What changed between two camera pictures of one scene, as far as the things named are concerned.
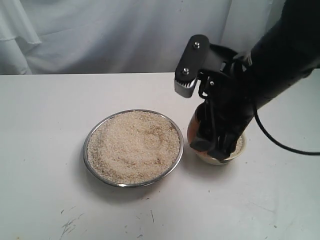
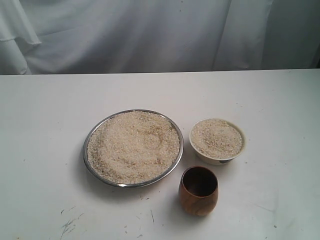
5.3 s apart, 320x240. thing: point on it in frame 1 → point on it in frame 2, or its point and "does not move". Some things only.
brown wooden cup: [193, 130] → [198, 187]
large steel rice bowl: [130, 148] does not move
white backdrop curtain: [42, 37] does not move
